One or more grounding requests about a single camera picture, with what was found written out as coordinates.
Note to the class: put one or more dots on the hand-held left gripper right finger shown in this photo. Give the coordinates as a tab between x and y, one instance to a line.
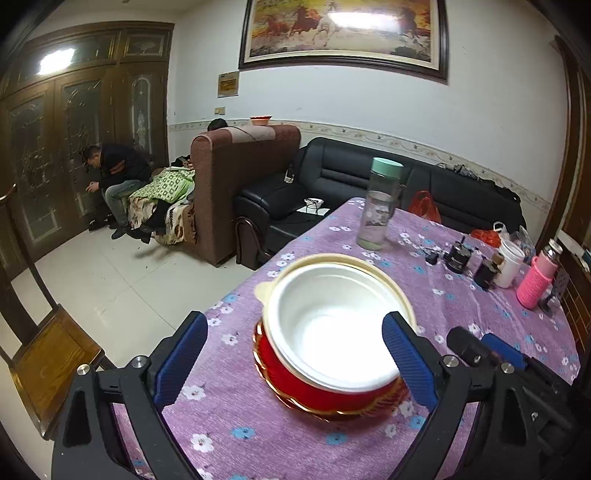
408	364

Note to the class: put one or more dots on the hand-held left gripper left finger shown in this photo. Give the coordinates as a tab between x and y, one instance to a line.
180	360

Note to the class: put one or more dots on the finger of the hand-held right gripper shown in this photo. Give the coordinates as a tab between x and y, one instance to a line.
466	344
505	350

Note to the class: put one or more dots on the small white bowl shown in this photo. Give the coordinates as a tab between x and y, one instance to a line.
332	323

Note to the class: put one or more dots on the red gold-rimmed plate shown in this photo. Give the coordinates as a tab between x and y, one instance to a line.
318	406

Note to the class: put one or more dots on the red plastic plate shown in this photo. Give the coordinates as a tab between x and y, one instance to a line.
295	369

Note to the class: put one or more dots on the black small jar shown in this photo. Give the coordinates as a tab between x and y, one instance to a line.
458	261
485	276

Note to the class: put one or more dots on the pink sleeved bottle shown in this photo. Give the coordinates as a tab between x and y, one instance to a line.
533	281

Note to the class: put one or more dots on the white cup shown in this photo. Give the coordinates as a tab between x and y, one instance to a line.
510	265

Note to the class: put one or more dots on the grey mesh holder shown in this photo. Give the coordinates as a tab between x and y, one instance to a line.
561	284

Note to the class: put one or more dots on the dark wooden sideboard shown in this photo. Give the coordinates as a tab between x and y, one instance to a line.
579	300

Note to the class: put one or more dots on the black power adapter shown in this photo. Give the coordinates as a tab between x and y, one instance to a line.
431	259

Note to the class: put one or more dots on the orange plastic bag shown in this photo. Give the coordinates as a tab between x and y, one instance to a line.
485	236

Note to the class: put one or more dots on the clear plastic bag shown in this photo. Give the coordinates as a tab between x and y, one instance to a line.
526	240

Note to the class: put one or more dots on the purple floral tablecloth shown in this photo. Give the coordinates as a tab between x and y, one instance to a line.
277	438

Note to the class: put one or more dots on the wooden chair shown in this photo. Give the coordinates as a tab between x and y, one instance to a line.
51	360

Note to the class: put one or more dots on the dark brown bag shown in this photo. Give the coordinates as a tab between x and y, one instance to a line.
249	244

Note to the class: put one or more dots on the floral sofa cover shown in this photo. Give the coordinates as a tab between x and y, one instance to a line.
178	221

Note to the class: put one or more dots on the red plastic bag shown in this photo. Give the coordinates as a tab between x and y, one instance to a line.
425	207

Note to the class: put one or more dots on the clear bottle with green lid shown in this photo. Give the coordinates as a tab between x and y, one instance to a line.
376	221

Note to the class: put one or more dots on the green checked blanket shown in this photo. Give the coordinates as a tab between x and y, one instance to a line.
168	184

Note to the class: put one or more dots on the brown sofa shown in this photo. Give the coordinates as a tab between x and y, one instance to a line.
240	184

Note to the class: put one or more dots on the small white dish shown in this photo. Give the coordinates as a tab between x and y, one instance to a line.
314	203

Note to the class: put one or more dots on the black leather sofa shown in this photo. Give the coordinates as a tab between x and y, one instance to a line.
351	175

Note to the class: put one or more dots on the orange bowl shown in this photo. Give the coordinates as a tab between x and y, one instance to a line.
261	121

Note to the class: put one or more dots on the wooden glass-panel doors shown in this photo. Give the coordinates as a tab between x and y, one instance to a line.
69	115

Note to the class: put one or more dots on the framed horse painting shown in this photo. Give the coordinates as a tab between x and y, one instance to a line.
341	27

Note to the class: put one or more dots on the wooden door frame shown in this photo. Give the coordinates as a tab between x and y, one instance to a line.
572	138

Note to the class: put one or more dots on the yellow wall plaque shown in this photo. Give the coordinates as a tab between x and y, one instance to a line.
228	84

